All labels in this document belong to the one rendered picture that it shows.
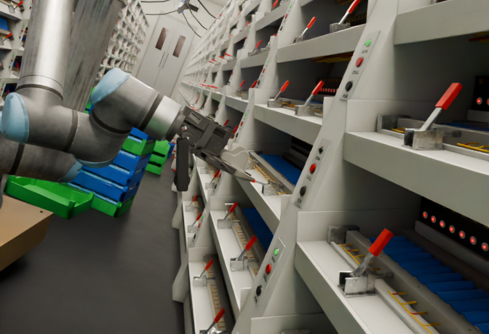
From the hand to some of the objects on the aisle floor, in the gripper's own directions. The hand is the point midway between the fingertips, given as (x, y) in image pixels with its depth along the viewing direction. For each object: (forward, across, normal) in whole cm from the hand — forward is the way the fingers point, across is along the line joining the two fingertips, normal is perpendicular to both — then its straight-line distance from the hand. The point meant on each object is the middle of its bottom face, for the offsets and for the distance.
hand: (245, 177), depth 89 cm
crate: (-44, +95, +64) cm, 123 cm away
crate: (-26, +114, +61) cm, 132 cm away
